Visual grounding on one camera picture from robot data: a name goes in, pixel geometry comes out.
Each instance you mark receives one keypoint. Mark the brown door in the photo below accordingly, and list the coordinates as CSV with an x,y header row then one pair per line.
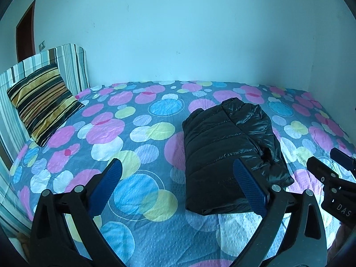
x,y
26,36

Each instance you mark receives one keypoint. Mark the bed with dotted bedsheet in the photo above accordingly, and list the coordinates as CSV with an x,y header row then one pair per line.
x,y
125,130

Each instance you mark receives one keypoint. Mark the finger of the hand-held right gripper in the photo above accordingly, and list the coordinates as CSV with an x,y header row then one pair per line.
x,y
321,169
345,158

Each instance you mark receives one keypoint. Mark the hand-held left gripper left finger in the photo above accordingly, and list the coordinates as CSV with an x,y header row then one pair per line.
x,y
107,185

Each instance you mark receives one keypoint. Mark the striped yellow black pillow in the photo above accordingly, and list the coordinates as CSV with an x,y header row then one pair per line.
x,y
41,103

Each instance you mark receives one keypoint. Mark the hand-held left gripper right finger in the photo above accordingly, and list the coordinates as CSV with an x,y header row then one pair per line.
x,y
250,187

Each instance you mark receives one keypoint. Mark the striped headboard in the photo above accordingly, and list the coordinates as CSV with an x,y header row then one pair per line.
x,y
11,133

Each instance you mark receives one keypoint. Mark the wall switch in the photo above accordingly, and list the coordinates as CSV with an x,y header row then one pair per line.
x,y
42,45

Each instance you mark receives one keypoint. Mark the black puffer jacket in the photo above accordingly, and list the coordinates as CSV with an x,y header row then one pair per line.
x,y
222,150

